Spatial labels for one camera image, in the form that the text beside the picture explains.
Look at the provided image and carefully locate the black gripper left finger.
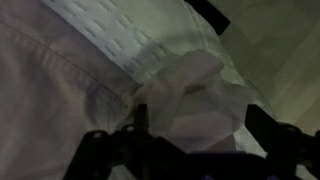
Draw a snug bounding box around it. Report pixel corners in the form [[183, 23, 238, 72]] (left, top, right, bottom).
[[63, 103, 188, 180]]

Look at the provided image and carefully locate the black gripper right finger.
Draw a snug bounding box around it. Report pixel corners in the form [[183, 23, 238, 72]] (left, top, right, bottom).
[[244, 103, 320, 180]]

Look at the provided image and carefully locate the mauve button-up shirt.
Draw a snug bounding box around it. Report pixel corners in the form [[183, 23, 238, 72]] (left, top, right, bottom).
[[0, 0, 263, 180]]

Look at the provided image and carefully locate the white bed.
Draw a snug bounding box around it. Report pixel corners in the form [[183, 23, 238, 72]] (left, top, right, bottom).
[[41, 0, 320, 180]]

